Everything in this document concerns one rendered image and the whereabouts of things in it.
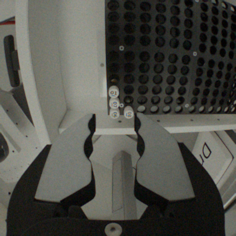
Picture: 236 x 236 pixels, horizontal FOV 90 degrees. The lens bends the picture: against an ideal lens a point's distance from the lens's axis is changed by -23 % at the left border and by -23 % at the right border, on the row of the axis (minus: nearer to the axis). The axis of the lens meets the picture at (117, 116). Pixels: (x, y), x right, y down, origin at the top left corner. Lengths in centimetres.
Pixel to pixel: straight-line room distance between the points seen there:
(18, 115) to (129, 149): 113
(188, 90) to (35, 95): 19
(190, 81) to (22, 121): 42
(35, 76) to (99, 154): 134
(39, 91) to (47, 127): 5
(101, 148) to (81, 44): 124
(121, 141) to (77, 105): 110
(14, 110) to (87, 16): 33
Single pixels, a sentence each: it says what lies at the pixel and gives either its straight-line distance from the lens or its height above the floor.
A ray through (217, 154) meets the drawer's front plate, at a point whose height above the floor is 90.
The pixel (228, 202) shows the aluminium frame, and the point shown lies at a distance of 36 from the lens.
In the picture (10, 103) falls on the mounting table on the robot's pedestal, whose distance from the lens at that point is 46.
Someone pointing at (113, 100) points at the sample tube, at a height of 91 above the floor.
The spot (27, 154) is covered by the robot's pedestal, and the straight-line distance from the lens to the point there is 55.
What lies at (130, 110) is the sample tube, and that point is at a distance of 19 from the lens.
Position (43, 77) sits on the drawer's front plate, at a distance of 20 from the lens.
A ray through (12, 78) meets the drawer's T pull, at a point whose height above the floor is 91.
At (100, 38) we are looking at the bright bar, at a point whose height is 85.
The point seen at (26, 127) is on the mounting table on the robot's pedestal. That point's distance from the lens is 47.
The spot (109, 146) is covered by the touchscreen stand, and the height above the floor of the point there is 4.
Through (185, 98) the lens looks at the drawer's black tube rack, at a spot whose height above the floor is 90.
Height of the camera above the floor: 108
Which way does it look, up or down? 59 degrees down
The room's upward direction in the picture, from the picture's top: 179 degrees clockwise
